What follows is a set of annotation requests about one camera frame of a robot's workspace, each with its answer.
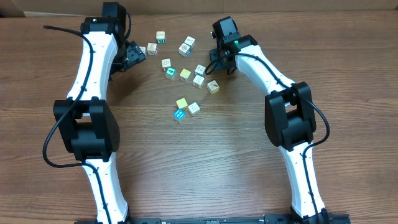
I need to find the yellow block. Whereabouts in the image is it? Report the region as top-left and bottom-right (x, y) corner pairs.
(176, 98), (188, 110)
(180, 68), (191, 82)

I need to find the blue symbol block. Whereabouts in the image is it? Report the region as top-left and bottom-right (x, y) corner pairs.
(173, 109), (186, 123)

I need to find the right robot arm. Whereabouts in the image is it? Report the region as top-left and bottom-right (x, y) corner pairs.
(205, 17), (330, 223)

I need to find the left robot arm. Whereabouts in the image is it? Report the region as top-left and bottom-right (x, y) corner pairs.
(49, 2), (146, 223)

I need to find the wooden block bird picture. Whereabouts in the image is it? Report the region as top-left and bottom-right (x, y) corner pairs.
(139, 46), (147, 56)

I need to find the wooden block red letter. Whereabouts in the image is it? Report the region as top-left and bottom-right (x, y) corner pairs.
(147, 43), (158, 55)

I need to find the wooden block green seven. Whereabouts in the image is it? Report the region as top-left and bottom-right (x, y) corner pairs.
(195, 65), (206, 77)

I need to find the block with red mark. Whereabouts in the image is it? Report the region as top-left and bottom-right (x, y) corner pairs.
(207, 80), (220, 94)

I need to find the pale wooden block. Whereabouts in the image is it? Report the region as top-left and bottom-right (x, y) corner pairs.
(193, 75), (205, 88)

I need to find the block with green side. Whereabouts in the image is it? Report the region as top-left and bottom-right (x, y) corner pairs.
(156, 31), (165, 44)

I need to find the wooden block faint drawing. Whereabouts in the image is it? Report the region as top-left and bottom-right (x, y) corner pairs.
(161, 58), (171, 71)

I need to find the wooden block round picture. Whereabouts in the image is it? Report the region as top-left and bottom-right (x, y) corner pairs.
(178, 43), (191, 57)

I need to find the yellow top block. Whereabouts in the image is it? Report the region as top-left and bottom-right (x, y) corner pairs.
(180, 68), (191, 82)

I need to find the green number four block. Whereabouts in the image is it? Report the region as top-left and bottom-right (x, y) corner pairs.
(165, 67), (176, 80)

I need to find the cardboard backdrop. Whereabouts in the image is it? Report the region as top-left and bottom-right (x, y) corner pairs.
(1, 0), (397, 17)

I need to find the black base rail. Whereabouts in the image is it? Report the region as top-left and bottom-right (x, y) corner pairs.
(116, 213), (351, 224)

